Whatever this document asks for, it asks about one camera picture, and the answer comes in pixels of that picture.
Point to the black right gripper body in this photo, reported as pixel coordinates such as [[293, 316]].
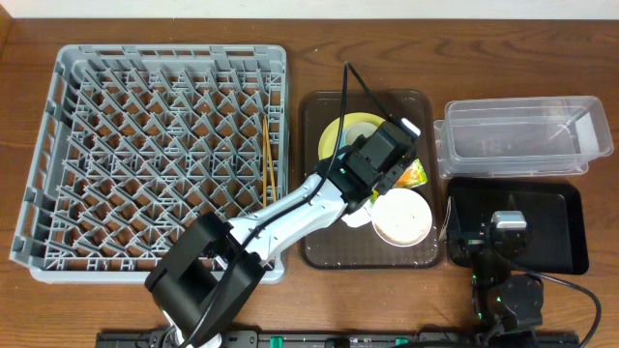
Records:
[[484, 242]]

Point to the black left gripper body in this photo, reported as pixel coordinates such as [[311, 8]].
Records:
[[403, 158]]

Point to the yellow plate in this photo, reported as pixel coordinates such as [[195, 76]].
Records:
[[355, 124]]

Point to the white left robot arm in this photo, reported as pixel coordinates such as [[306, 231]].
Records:
[[207, 276]]

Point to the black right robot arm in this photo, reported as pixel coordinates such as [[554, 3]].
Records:
[[504, 302]]

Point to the grey dishwasher rack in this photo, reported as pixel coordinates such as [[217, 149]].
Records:
[[138, 140]]

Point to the Apollo snack wrapper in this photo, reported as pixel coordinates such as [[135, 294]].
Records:
[[414, 176]]

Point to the crumpled white tissue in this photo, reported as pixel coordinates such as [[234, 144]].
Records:
[[359, 217]]

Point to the white small plate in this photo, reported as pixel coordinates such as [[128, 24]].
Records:
[[401, 217]]

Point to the black tray bin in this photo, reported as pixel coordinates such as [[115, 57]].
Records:
[[553, 212]]

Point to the brown serving tray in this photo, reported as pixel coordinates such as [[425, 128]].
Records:
[[340, 247]]

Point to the clear plastic bin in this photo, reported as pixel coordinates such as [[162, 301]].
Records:
[[521, 137]]

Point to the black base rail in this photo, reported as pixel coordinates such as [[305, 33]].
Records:
[[161, 338]]

